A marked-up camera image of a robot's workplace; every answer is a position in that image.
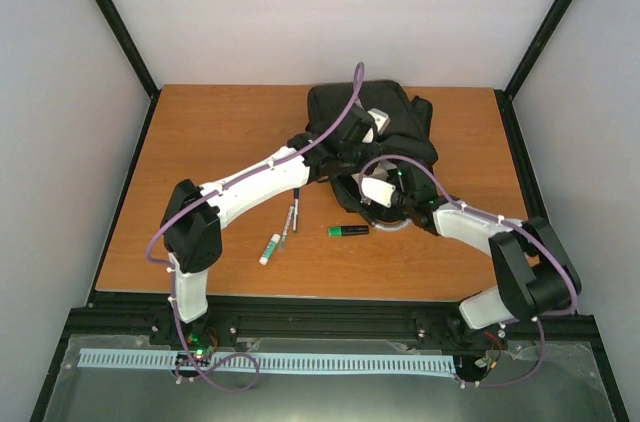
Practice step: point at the green highlighter marker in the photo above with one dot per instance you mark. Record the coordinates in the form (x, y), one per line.
(348, 230)

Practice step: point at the black student backpack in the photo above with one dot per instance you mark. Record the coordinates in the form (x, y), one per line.
(407, 134)

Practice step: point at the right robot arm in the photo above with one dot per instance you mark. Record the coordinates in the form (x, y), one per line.
(533, 272)

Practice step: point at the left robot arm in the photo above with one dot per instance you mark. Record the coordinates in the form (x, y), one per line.
(192, 225)

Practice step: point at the clear pen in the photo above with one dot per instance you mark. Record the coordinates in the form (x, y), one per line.
(286, 227)

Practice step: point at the white glue stick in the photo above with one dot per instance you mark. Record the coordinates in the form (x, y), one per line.
(270, 248)

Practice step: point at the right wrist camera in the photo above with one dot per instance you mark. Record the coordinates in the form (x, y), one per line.
(378, 191)

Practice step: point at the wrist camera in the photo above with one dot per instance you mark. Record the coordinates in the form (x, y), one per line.
(381, 122)
(378, 191)

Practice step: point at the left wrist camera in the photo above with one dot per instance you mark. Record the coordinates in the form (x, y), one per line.
(381, 122)

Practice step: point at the light blue cable duct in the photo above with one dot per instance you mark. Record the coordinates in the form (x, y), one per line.
(271, 363)

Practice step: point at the right black frame post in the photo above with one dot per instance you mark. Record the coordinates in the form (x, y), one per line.
(535, 48)

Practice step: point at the black frame post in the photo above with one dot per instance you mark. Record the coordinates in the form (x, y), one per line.
(129, 48)
(535, 48)

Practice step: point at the black mounting rail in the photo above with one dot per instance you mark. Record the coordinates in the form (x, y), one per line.
(234, 321)

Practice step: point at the left black frame post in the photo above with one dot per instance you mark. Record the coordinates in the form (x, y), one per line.
(129, 48)

